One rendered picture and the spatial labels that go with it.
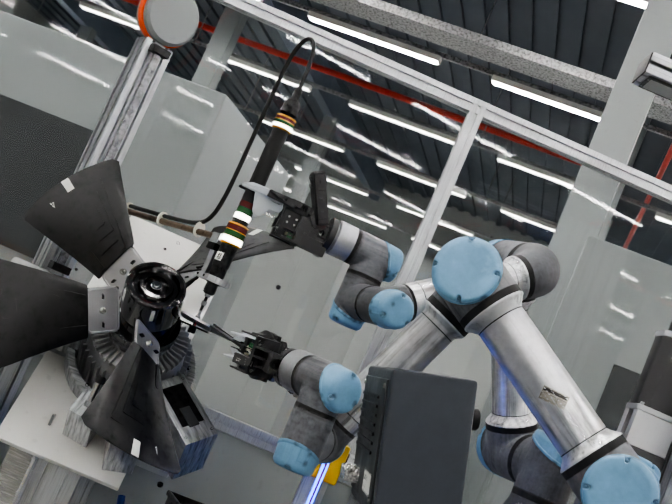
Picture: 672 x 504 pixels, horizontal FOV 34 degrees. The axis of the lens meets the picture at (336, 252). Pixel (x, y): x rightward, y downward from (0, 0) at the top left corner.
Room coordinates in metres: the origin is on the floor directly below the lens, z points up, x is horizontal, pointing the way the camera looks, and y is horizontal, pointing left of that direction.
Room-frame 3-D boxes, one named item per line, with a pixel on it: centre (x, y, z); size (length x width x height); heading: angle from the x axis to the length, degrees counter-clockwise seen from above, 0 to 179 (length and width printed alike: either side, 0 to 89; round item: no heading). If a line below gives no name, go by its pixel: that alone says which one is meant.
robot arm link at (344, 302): (2.21, -0.08, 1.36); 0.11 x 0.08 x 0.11; 27
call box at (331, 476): (2.48, -0.15, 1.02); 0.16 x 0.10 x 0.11; 2
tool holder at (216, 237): (2.17, 0.21, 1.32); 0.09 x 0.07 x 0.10; 37
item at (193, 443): (2.20, 0.15, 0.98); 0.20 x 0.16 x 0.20; 2
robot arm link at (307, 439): (1.88, -0.08, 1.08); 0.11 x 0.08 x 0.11; 164
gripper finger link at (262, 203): (2.15, 0.18, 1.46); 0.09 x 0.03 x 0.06; 111
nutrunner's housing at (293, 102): (2.17, 0.20, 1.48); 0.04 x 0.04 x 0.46
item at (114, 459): (2.17, 0.23, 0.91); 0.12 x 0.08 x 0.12; 2
